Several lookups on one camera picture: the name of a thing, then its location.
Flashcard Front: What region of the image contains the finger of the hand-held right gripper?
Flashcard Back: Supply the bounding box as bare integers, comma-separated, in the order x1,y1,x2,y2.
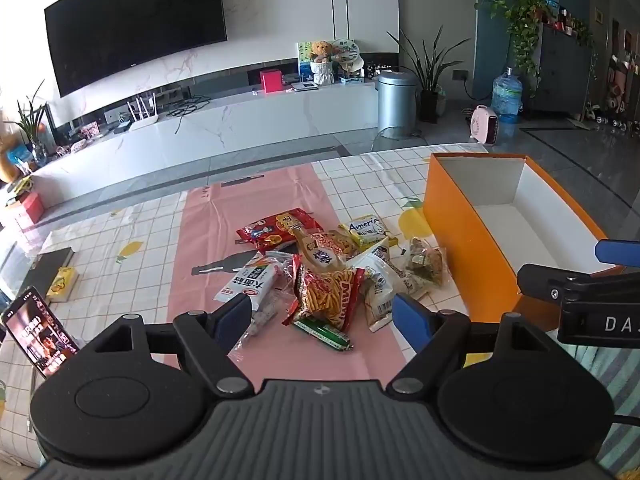
516,263,626,304
595,240,640,265

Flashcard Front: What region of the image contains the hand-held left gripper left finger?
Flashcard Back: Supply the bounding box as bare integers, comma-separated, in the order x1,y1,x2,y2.
82,292,256,396

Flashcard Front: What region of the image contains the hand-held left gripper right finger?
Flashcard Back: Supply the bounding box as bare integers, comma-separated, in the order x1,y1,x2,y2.
385,292,553,396

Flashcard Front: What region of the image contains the white spicy strip packet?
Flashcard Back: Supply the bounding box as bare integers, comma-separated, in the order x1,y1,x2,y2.
215,252,293,311

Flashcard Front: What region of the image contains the clear packet of brown snacks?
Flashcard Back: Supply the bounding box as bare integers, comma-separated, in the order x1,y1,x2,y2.
402,237,453,296

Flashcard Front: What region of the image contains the orange cardboard box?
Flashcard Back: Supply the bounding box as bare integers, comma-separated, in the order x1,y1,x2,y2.
422,152,626,331

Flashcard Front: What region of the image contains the white barcode snack packet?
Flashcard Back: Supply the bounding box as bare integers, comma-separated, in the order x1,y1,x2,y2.
352,240,411,333

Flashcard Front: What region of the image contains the teal striped cloth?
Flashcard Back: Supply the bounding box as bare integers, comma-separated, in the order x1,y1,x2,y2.
575,340,640,480

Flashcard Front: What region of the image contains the orange fries snack packet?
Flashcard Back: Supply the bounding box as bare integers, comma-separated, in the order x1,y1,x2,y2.
282,265,368,333

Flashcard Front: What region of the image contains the green sausage stick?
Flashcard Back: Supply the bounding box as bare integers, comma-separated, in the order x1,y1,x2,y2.
292,317,356,353

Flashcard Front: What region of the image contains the pink table mat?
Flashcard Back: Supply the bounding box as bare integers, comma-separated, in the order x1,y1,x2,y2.
172,162,416,396

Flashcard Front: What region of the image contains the yellow and white snack packet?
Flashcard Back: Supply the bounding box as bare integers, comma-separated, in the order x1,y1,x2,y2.
339,215,398,251

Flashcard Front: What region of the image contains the red snack packet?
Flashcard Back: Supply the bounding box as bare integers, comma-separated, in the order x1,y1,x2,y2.
236,208,325,256

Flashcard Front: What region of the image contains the tan snack packet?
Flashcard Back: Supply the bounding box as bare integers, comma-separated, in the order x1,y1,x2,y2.
292,227,358,273

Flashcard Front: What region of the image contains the pink space heater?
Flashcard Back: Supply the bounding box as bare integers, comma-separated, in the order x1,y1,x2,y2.
470,105,502,145

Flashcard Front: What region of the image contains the small yellow packet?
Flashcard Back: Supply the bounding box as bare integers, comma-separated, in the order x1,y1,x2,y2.
46,267,77,302

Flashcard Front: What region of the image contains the dark grey cabinet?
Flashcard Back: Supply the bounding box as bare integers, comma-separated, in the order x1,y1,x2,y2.
537,22,601,116

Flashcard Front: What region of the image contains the blue water jug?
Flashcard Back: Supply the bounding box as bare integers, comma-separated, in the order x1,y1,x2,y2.
492,67,523,123

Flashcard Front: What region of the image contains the dark grey notebook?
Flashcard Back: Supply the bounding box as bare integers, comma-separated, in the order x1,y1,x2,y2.
10,249,75,301

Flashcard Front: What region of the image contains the white marble tv console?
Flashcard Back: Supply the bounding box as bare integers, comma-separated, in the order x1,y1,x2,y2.
30,80,381,206

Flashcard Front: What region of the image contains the smartphone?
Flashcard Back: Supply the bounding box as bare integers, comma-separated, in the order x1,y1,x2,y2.
0,286,81,380

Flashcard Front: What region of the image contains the silver trash can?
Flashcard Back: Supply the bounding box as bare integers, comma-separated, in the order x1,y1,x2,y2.
376,71,418,136

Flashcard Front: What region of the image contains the white router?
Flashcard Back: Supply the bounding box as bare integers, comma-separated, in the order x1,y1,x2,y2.
127,97,161,126

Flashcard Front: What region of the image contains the red storage box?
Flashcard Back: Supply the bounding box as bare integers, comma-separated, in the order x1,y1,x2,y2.
10,192,45,223

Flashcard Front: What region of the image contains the potted leafy plant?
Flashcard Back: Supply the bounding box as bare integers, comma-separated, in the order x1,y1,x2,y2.
387,25,471,123

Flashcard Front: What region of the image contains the hanging pothos plant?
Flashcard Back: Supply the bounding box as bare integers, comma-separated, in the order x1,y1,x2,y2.
492,0,561,81

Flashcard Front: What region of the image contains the green printed box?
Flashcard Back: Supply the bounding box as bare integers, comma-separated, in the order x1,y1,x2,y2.
297,42,316,81

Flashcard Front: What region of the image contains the round paper fan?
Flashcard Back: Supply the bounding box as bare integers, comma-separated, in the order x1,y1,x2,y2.
332,39,366,73

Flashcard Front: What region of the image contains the teddy bear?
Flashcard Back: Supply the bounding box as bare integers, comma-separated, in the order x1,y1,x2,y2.
307,41,335,86

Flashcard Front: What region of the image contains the potted grass plant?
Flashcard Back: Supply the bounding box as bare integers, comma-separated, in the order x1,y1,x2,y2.
5,80,51,166

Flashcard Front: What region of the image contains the black television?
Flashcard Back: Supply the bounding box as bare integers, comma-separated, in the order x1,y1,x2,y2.
44,0,228,98

